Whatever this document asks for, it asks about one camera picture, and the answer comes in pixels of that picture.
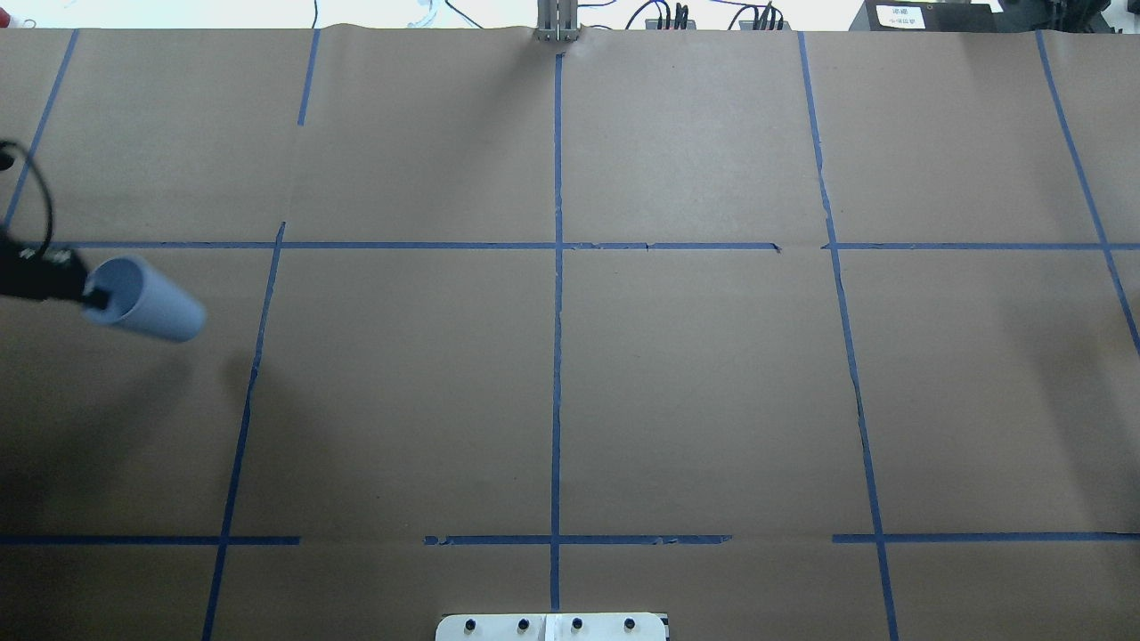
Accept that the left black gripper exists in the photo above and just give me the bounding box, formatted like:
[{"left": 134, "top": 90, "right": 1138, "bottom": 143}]
[{"left": 1, "top": 234, "right": 111, "bottom": 310}]

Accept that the blue paper cup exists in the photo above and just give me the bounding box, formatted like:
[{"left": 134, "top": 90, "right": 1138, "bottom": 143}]
[{"left": 83, "top": 255, "right": 207, "bottom": 344}]

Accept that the black box with label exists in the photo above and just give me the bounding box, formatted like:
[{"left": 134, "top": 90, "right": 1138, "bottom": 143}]
[{"left": 848, "top": 1, "right": 998, "bottom": 33}]

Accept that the left black camera cable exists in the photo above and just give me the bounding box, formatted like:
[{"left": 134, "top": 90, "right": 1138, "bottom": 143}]
[{"left": 0, "top": 141, "right": 56, "bottom": 255}]

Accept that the aluminium frame post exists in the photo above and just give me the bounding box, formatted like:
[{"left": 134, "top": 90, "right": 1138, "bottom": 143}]
[{"left": 534, "top": 0, "right": 581, "bottom": 42}]

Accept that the white mounting post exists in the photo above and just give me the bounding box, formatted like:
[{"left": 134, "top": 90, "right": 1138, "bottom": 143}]
[{"left": 435, "top": 612, "right": 671, "bottom": 640}]

